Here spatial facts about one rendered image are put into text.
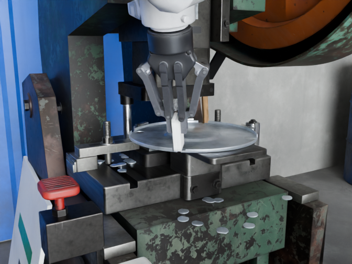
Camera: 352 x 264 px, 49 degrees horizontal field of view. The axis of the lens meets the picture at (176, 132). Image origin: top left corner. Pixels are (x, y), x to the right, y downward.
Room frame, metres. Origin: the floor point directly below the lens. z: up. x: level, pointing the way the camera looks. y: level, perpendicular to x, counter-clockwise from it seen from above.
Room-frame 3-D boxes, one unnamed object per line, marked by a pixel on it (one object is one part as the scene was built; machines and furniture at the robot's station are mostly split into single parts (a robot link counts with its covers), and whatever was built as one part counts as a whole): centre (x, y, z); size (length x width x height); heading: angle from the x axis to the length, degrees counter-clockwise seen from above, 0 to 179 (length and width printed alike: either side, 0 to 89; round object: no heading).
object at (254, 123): (0.95, -0.19, 0.75); 0.03 x 0.03 x 0.10; 30
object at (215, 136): (0.86, -0.04, 0.78); 0.29 x 0.29 x 0.01
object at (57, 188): (0.61, 0.20, 0.72); 0.07 x 0.06 x 0.08; 30
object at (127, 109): (0.98, 0.13, 0.81); 0.02 x 0.02 x 0.14
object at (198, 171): (0.82, -0.06, 0.72); 0.25 x 0.14 x 0.14; 30
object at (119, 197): (0.97, 0.02, 0.68); 0.45 x 0.30 x 0.06; 120
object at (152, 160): (0.97, 0.03, 0.72); 0.20 x 0.16 x 0.03; 120
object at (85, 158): (0.88, 0.17, 0.76); 0.17 x 0.06 x 0.10; 120
